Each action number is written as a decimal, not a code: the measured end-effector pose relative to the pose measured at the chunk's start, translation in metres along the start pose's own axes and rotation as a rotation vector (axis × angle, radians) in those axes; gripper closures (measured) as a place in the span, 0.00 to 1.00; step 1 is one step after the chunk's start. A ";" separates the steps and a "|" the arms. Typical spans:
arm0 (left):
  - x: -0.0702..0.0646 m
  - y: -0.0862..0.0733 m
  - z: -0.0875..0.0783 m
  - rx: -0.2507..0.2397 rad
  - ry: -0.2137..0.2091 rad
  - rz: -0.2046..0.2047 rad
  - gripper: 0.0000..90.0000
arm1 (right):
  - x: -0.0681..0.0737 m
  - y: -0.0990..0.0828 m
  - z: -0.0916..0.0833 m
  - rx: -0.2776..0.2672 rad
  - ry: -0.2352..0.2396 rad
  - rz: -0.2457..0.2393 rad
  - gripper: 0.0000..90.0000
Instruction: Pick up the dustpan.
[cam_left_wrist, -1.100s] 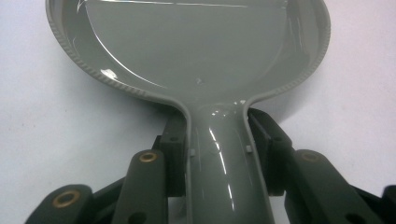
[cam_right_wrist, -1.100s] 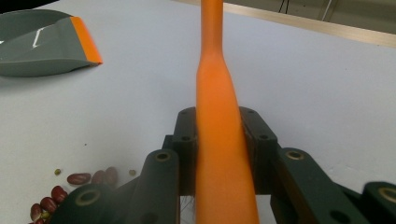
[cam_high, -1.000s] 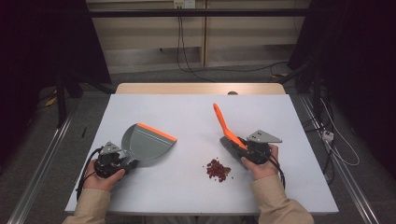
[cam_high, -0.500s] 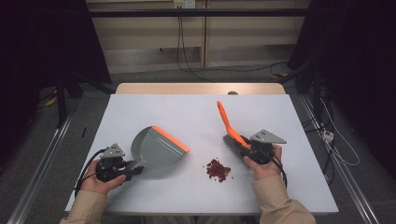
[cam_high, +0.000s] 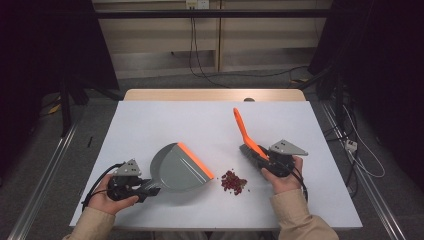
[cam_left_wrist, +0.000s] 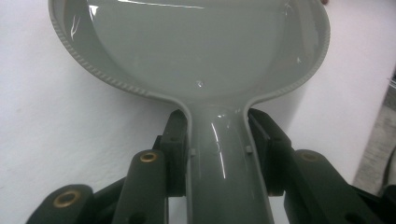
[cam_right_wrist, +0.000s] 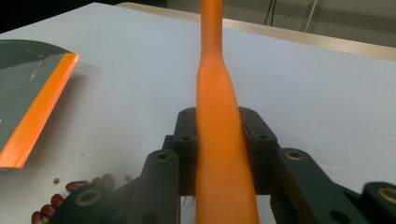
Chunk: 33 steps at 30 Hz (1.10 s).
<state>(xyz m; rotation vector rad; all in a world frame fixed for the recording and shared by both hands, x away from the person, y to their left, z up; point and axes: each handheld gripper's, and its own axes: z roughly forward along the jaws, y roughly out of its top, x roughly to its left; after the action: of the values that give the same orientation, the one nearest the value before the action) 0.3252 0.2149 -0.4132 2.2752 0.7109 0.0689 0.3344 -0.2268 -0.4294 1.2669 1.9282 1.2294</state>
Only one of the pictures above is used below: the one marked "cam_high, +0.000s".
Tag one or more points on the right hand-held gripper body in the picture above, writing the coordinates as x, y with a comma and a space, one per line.
286, 148

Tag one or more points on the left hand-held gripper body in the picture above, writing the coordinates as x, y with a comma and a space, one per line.
129, 169

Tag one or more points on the orange brush with grey bristles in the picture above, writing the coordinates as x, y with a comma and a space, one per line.
245, 131

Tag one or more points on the grey dustpan with orange lip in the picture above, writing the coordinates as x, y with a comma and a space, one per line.
176, 170

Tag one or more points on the scatter of red and green beans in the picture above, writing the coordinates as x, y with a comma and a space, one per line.
233, 181

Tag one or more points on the person's right hand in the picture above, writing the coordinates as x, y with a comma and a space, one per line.
286, 183

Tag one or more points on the person's left hand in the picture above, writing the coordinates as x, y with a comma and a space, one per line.
106, 203

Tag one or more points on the black metal stand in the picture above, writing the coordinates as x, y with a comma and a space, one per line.
66, 110
339, 100

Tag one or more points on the white table cover sheet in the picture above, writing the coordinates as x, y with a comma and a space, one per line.
186, 120

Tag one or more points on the black curtain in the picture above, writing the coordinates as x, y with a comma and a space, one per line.
383, 66
40, 50

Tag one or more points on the black horizontal metal bar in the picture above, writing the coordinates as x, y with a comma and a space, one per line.
213, 13

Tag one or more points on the aluminium floor rail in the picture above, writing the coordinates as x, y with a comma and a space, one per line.
366, 180
43, 186

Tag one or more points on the white wall socket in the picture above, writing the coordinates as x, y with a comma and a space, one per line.
197, 4

